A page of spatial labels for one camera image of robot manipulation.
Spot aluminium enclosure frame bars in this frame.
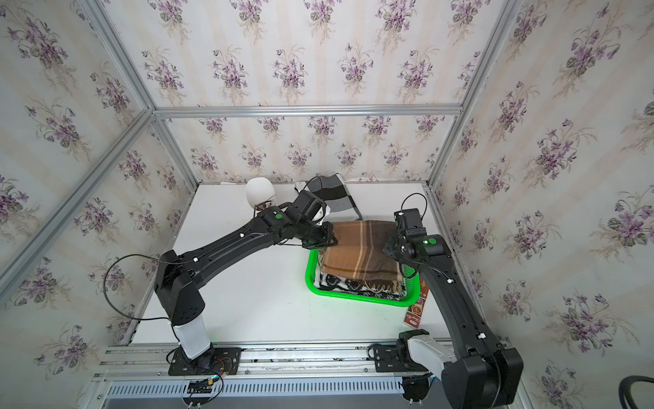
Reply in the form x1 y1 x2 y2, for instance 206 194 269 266
1 1 522 299

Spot white mannequin head cup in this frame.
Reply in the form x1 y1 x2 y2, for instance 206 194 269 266
245 177 276 211

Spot brown plaid fringed scarf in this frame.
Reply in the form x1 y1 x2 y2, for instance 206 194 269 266
323 221 397 267

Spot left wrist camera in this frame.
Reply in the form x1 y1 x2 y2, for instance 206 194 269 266
292 190 327 223

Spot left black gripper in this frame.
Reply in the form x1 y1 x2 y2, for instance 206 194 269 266
294 220 341 250

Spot aluminium front rail frame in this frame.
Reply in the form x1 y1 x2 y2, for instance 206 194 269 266
80 341 443 408

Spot smiley houndstooth black white scarf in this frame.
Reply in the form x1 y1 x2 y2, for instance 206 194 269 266
313 251 408 302

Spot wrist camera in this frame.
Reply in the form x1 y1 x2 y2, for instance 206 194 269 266
394 208 427 238
292 190 327 223

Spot green plastic basket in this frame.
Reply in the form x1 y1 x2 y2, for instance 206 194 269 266
305 250 422 308

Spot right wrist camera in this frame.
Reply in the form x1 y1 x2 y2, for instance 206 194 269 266
394 208 427 238

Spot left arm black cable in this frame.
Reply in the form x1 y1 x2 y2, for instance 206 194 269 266
101 252 172 323

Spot grey black checked scarf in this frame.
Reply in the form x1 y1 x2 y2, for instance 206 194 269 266
294 174 363 223

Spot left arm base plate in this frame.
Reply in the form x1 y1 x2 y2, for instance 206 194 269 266
166 347 242 377

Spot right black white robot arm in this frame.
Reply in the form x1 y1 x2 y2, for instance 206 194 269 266
383 209 524 408

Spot small circuit board with wires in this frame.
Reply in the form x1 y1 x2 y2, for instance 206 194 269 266
182 375 225 408

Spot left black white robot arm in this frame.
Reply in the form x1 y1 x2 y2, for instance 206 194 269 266
154 191 338 361

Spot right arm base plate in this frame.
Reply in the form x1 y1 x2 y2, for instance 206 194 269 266
366 344 427 373

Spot right red flat box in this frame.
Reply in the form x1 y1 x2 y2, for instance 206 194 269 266
404 279 430 329

